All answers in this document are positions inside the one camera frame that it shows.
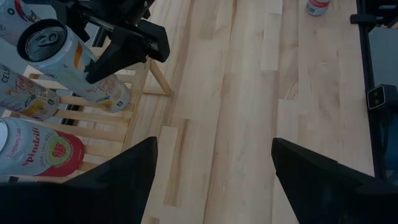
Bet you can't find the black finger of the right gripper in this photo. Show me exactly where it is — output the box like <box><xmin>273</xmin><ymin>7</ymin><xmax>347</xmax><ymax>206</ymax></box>
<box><xmin>63</xmin><ymin>7</ymin><xmax>102</xmax><ymax>47</ymax></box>
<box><xmin>85</xmin><ymin>26</ymin><xmax>150</xmax><ymax>85</ymax></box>

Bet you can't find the black table-level camera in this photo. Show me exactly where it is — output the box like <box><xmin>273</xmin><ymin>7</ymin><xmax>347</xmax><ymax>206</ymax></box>
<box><xmin>366</xmin><ymin>83</ymin><xmax>398</xmax><ymax>111</ymax></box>

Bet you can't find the wooden slatted shelf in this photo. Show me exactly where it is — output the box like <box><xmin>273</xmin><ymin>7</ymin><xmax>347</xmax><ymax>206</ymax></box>
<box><xmin>0</xmin><ymin>46</ymin><xmax>174</xmax><ymax>184</ymax></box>

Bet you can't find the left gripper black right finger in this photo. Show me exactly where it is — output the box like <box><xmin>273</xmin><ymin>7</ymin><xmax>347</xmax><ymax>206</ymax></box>
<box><xmin>271</xmin><ymin>138</ymin><xmax>398</xmax><ymax>224</ymax></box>

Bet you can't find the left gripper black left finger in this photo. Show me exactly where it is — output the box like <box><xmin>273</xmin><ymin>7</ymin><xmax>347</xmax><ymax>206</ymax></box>
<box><xmin>0</xmin><ymin>136</ymin><xmax>159</xmax><ymax>224</ymax></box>

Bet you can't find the pink white Spindrift can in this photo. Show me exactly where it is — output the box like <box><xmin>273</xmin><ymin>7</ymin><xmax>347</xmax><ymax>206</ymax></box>
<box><xmin>0</xmin><ymin>117</ymin><xmax>85</xmax><ymax>177</ymax></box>

